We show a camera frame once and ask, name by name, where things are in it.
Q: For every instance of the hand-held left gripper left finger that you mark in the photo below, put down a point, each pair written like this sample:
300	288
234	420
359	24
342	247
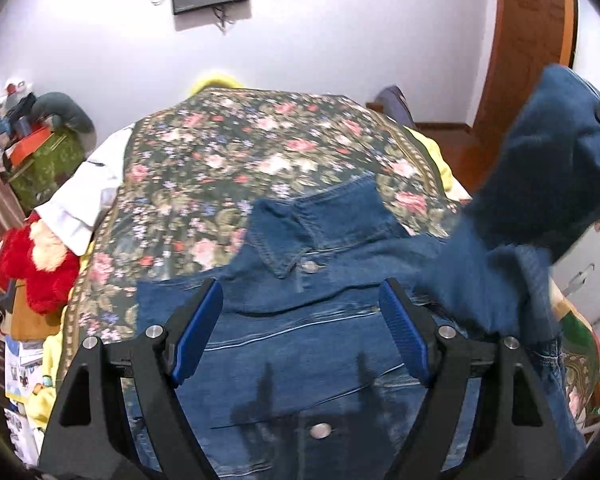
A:
200	325

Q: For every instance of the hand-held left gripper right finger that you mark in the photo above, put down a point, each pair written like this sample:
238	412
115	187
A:
405	325

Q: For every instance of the blue denim jacket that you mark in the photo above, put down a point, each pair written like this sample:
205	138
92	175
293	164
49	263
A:
305	340

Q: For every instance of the brown wooden door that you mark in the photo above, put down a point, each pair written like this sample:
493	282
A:
525	35

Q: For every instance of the white cabinet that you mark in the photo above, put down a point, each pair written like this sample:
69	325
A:
595	270

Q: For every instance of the red plush toy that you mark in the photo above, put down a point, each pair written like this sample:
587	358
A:
45	285

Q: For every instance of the green floral blanket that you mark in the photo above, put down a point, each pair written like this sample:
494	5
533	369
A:
230	160

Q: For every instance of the white cloth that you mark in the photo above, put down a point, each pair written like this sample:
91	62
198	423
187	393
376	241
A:
80	200

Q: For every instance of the brown cardboard box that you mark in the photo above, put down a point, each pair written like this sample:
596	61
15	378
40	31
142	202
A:
25	320

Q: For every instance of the green orange patterned cloth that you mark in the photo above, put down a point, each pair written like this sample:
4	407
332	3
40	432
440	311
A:
580	350

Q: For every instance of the green patterned bag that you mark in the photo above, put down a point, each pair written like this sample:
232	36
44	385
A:
50	160

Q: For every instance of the orange box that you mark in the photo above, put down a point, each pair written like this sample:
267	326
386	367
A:
27	142

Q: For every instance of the dark grey cushion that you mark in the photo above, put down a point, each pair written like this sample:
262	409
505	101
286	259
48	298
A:
65	110

